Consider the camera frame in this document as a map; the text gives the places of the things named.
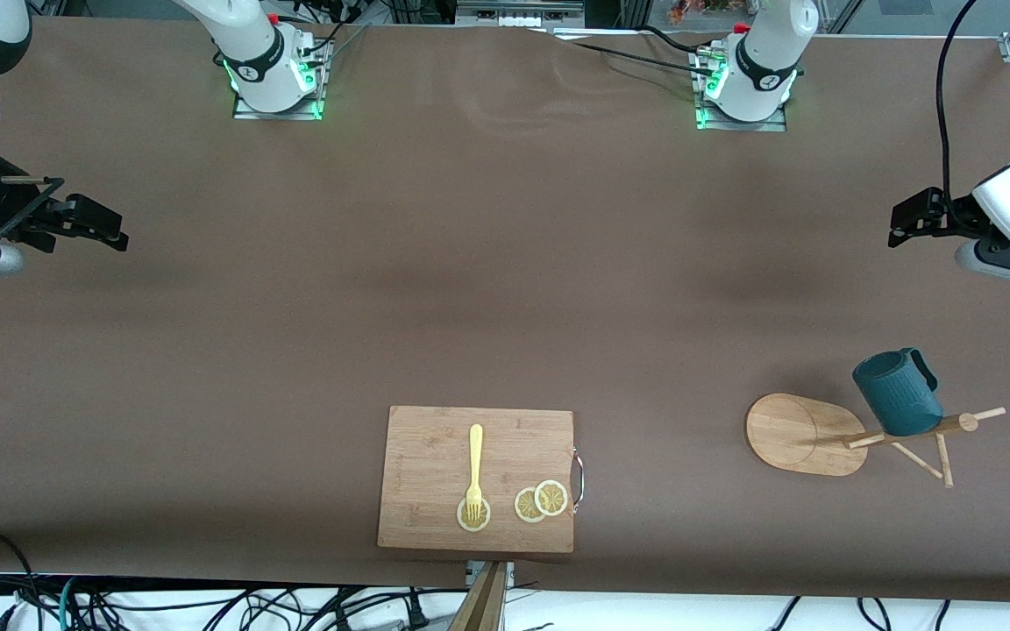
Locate teal cup with yellow inside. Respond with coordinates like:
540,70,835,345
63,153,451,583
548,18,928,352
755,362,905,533
851,347,945,437

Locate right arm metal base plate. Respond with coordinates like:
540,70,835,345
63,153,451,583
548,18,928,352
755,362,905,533
231,39,326,122

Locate wooden post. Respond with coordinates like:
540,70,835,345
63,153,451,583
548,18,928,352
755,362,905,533
447,561,508,631

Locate red and orange items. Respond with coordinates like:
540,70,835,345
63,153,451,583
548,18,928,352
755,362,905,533
668,0,734,24

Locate yellow plastic fork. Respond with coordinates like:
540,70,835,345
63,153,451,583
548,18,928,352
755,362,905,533
466,424,485,521

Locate bamboo cutting board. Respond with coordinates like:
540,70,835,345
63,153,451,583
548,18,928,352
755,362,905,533
377,405,586,554

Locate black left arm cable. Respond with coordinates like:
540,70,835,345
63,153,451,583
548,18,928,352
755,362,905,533
935,0,981,229

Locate grey power strip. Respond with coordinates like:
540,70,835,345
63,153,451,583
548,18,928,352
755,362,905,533
457,0,587,25

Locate wooden mug rack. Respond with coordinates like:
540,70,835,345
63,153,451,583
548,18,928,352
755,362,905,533
744,393,1007,489

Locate black cable on table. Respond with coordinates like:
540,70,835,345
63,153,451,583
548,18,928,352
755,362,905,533
553,26,716,80

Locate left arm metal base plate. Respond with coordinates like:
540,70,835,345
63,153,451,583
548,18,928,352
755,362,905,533
693,48,788,132

